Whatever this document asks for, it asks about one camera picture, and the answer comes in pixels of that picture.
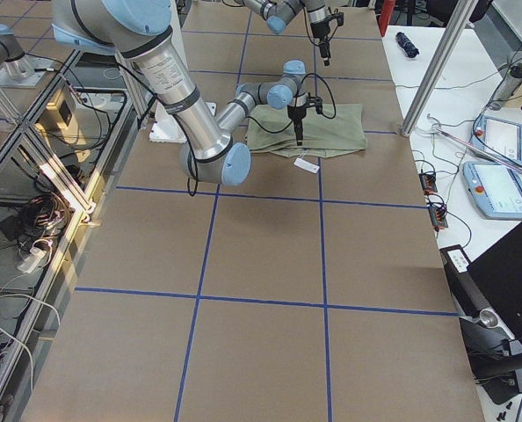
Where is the dark blue folded cloth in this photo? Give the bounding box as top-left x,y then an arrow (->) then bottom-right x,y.
395,32 -> 419,59

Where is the black camera cable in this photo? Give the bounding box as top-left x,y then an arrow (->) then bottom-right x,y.
302,4 -> 346,49
248,72 -> 337,135

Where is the teach pendant tablet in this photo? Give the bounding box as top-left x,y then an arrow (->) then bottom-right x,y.
470,115 -> 522,166
462,161 -> 522,220

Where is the aluminium frame post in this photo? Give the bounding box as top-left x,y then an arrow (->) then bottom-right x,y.
401,0 -> 477,137

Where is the upper teach pendant tablet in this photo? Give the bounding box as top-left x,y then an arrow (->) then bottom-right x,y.
470,115 -> 522,166

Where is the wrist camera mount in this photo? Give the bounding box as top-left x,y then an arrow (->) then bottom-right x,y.
326,8 -> 344,26
307,95 -> 323,115

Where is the black box with label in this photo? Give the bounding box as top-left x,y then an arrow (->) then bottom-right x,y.
440,222 -> 522,344

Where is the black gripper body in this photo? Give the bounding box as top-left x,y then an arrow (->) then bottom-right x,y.
287,105 -> 307,125
310,18 -> 330,46

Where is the orange black circuit board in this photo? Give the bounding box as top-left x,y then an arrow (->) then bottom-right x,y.
428,202 -> 448,232
419,172 -> 438,195

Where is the white paper hang tag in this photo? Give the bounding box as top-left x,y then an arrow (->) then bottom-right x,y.
294,151 -> 320,174

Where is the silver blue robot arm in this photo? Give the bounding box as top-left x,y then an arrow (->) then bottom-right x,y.
235,0 -> 344,66
52,1 -> 306,186

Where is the grey water bottle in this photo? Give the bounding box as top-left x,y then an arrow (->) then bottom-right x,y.
488,62 -> 522,111

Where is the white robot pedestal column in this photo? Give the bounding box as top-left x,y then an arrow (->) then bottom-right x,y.
146,0 -> 217,145

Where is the lower teach pendant tablet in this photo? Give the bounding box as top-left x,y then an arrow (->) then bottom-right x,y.
462,161 -> 522,220

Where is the brown paper table cover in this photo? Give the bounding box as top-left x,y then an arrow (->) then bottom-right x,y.
22,3 -> 483,421

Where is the olive green long-sleeve shirt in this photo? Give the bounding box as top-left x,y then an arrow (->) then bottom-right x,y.
246,104 -> 367,158

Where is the white power strip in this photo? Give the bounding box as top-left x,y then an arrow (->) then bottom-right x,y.
17,246 -> 48,273

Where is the metal cane rod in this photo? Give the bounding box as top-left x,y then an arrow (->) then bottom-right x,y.
426,113 -> 522,181

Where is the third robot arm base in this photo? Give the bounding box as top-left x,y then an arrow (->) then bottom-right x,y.
0,24 -> 54,88

